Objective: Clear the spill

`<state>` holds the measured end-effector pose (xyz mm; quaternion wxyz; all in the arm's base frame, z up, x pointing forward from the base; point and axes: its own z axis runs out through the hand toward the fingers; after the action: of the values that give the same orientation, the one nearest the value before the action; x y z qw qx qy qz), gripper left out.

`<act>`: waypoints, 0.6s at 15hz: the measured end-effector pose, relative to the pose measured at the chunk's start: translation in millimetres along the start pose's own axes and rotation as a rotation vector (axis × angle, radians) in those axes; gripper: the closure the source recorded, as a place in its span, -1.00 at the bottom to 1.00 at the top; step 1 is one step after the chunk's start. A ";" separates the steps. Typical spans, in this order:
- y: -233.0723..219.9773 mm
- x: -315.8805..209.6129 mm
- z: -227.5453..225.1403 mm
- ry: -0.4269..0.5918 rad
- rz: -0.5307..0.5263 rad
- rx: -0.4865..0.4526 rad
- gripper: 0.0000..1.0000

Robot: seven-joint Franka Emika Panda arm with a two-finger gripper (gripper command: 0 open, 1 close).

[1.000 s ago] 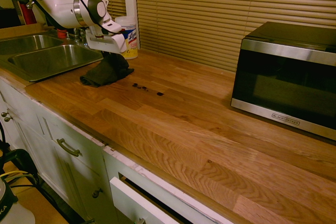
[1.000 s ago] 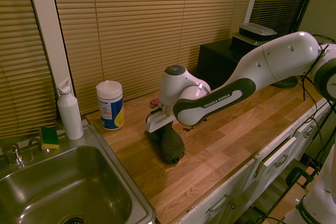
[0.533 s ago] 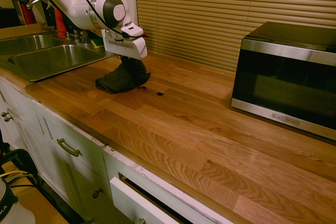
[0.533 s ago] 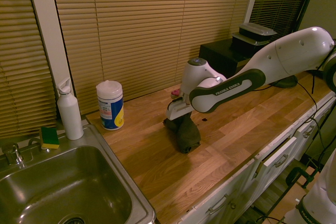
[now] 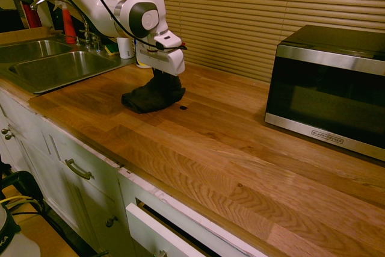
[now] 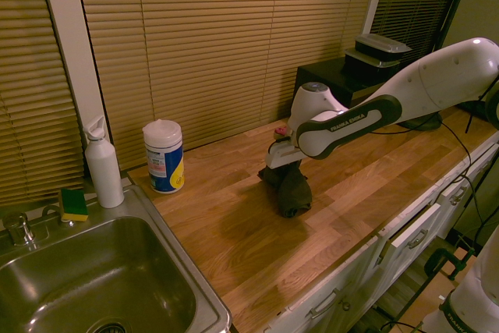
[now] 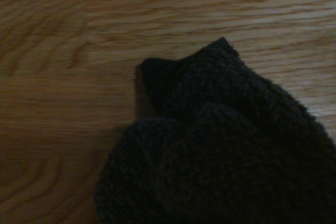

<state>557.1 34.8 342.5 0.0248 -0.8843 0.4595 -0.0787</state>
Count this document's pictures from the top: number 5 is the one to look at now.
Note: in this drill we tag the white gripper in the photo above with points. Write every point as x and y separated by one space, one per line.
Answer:
162 60

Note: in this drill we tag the dark grey cloth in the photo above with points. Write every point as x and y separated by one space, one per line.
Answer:
150 97

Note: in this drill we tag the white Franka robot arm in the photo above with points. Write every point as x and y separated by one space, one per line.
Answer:
99 10

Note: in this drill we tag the white labelled robot base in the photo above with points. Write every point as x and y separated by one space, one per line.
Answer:
18 242

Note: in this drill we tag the large dark spill drop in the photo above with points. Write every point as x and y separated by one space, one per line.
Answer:
183 107

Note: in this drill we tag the white paper cup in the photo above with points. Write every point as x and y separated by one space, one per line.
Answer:
124 48

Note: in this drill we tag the yellow green sponge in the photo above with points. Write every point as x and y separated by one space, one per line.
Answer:
111 49

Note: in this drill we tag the chrome kitchen faucet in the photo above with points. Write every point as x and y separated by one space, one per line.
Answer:
87 35

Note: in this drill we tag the stainless steel double sink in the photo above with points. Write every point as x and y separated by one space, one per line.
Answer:
60 67

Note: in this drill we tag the red spray bottle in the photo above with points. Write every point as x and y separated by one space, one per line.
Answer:
68 25

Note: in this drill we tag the wide tan window blind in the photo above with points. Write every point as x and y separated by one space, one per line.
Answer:
255 13

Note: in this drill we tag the red fire extinguisher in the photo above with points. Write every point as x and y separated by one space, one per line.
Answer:
30 13

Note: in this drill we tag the white kitchen cabinet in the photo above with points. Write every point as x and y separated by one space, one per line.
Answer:
45 163

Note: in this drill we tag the round metal cabinet knob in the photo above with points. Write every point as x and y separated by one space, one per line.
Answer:
111 221
4 131
9 136

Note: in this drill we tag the black box appliance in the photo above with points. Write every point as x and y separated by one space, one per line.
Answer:
10 20

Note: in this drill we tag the white open drawer front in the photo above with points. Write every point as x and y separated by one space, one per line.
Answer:
156 233

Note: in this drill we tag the black steel microwave oven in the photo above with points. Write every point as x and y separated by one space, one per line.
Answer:
325 94

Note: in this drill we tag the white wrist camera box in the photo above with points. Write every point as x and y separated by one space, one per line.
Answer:
167 39

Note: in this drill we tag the black metal stand frame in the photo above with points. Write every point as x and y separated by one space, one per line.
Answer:
27 181

